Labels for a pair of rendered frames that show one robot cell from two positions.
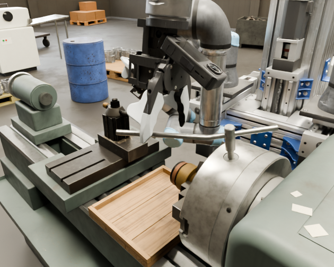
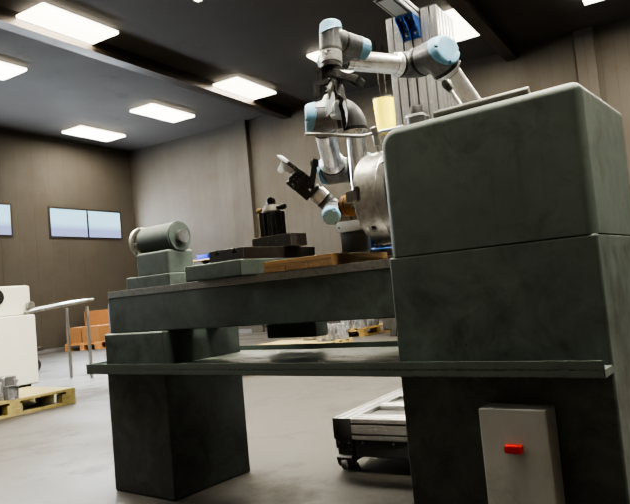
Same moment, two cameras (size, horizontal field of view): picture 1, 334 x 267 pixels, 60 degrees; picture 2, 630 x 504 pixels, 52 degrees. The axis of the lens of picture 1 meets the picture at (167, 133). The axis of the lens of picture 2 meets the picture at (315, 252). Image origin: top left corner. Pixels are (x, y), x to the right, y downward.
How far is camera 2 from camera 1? 1.79 m
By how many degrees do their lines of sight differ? 32
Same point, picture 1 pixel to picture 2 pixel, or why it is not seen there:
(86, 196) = (256, 267)
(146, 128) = (328, 106)
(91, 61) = not seen: hidden behind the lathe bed
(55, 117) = (187, 262)
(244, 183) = not seen: hidden behind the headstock
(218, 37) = (356, 119)
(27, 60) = (18, 371)
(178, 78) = (340, 90)
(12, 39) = not seen: outside the picture
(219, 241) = (380, 180)
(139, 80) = (319, 93)
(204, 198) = (366, 167)
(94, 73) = not seen: hidden behind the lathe
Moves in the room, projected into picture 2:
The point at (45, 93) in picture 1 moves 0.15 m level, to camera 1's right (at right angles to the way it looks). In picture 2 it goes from (183, 229) to (217, 226)
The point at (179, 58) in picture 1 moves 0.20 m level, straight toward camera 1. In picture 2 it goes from (340, 74) to (349, 51)
